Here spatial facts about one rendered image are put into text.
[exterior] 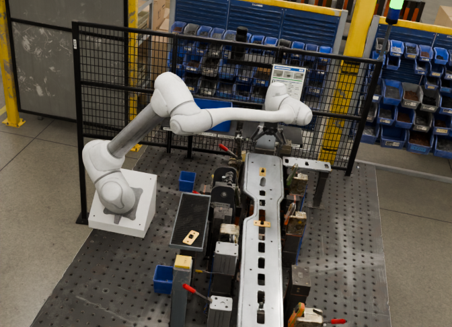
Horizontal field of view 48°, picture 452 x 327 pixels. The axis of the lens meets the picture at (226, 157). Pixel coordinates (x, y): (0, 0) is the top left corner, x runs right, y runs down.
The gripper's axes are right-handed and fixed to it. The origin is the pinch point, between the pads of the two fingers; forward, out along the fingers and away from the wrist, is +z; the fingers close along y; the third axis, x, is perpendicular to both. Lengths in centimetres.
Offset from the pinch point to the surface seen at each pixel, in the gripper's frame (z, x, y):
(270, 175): 13.6, -2.5, 4.7
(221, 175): 0.2, -29.2, -22.8
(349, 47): -46, 58, 44
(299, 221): 11.3, -43.6, 18.6
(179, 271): 0, -99, -34
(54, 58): 38, 175, -184
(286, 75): -25, 54, 9
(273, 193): 13.6, -19.8, 6.1
